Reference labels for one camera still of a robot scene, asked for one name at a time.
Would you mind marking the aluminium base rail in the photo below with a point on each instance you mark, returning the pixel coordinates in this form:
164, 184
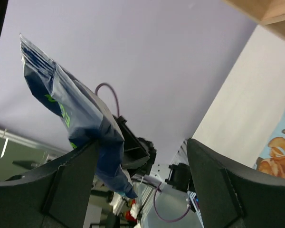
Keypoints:
30, 143

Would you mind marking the light blue cassava chips bag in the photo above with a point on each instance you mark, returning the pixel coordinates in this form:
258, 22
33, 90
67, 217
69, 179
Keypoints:
272, 159

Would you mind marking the blue green Burts vinegar bag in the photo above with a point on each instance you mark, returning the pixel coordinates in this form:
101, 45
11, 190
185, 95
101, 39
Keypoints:
85, 116

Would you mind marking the wooden two-tier shelf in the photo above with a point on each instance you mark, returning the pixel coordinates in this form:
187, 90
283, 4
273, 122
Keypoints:
269, 14

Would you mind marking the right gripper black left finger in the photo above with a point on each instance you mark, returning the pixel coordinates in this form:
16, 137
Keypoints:
53, 195

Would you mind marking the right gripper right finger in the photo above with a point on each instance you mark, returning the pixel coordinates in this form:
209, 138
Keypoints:
232, 195

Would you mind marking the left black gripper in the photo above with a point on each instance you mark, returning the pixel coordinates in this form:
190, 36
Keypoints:
138, 153

